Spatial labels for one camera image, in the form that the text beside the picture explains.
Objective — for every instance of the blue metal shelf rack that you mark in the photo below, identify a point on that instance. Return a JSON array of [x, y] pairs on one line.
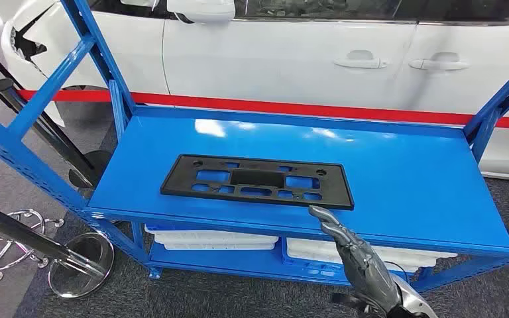
[[368, 175]]

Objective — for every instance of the black plastic bracket part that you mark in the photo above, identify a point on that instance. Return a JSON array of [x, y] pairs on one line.
[[180, 184]]

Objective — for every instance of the black stanchion post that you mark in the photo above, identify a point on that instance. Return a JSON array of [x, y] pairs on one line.
[[61, 140]]

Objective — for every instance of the chrome stanchion post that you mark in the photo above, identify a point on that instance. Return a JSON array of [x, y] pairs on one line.
[[17, 235]]

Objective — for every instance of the white car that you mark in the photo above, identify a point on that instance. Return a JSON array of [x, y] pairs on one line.
[[281, 57]]

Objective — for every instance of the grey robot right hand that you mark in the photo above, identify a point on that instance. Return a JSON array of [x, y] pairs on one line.
[[360, 267]]

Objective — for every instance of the white plastic bin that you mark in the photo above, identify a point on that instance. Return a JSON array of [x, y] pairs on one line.
[[219, 246], [412, 262], [307, 248], [215, 237]]

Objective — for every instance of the red barrier belt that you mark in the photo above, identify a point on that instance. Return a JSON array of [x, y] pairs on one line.
[[281, 106]]

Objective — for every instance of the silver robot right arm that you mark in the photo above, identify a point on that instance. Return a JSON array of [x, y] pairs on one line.
[[412, 303]]

